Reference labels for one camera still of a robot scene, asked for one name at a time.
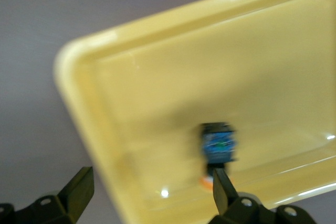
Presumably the yellow plastic tray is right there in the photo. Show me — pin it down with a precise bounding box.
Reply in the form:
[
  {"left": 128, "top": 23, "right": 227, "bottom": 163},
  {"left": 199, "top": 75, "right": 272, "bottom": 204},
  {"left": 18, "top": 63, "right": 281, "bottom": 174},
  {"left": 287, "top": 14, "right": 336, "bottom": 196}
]
[{"left": 52, "top": 0, "right": 336, "bottom": 213}]

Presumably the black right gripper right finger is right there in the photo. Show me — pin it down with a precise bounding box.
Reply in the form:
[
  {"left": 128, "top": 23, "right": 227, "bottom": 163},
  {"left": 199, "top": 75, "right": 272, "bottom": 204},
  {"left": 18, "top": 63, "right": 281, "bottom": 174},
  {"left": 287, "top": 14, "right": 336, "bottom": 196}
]
[{"left": 207, "top": 168, "right": 316, "bottom": 224}]

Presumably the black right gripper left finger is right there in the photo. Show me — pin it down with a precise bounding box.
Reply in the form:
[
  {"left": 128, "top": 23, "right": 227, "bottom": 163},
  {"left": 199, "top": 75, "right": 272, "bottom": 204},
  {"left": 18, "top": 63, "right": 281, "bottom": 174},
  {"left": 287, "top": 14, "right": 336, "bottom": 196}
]
[{"left": 0, "top": 165, "right": 96, "bottom": 224}]

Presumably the yellow push button switch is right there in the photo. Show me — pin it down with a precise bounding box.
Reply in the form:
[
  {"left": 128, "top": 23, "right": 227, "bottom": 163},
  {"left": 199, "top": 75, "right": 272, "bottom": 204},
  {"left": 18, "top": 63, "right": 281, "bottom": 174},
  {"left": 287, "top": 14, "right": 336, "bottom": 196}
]
[{"left": 197, "top": 122, "right": 240, "bottom": 191}]

